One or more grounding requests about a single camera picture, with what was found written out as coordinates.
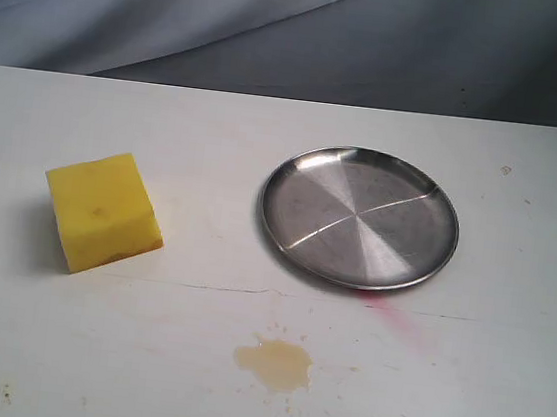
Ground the yellow sponge block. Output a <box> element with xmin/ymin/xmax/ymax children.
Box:
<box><xmin>46</xmin><ymin>153</ymin><xmax>164</xmax><ymax>273</ymax></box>

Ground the yellowish liquid spill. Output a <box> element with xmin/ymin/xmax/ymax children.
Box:
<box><xmin>233</xmin><ymin>336</ymin><xmax>313</xmax><ymax>394</ymax></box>

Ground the round stainless steel plate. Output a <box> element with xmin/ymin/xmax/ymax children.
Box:
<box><xmin>256</xmin><ymin>146</ymin><xmax>460</xmax><ymax>292</ymax></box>

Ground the grey backdrop cloth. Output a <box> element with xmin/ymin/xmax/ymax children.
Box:
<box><xmin>0</xmin><ymin>0</ymin><xmax>557</xmax><ymax>126</ymax></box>

